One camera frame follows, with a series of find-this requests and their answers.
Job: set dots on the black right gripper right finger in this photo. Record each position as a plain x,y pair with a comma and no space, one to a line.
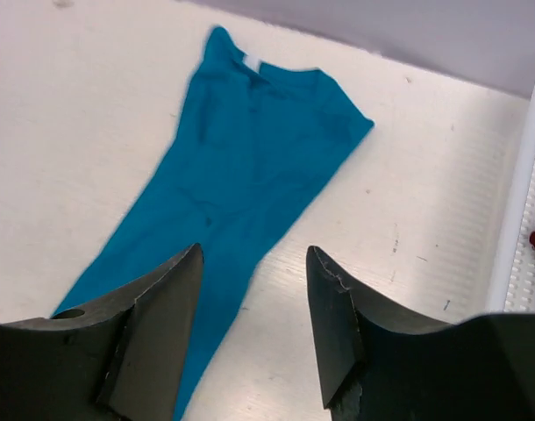
378,360

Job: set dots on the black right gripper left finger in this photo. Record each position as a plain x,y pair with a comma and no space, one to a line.
117,357

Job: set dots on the blue t shirt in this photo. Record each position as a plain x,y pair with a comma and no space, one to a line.
255,145

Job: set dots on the white plastic basket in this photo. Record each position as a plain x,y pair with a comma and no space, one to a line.
512,280

